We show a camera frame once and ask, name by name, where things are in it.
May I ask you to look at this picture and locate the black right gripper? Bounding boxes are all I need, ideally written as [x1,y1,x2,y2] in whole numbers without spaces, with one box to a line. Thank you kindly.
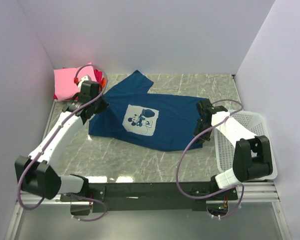
[193,118,214,145]

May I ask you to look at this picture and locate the blue Mickey t-shirt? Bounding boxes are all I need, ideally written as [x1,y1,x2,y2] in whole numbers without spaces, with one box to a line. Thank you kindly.
[88,70,201,152]

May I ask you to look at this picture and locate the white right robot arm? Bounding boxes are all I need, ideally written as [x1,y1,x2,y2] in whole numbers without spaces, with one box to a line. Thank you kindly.
[194,99,274,200]

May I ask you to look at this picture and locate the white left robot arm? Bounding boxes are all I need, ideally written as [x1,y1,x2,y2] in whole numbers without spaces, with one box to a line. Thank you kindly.
[14,80,107,201]

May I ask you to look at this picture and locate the folded orange t-shirt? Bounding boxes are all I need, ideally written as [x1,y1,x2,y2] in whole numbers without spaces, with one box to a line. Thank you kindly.
[99,77,107,90]

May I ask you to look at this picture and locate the white plastic laundry basket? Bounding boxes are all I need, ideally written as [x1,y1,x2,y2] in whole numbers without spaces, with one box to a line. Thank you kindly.
[213,110,270,173]

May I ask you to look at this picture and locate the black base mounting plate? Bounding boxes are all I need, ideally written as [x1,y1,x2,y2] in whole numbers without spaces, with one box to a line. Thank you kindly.
[60,181,238,216]

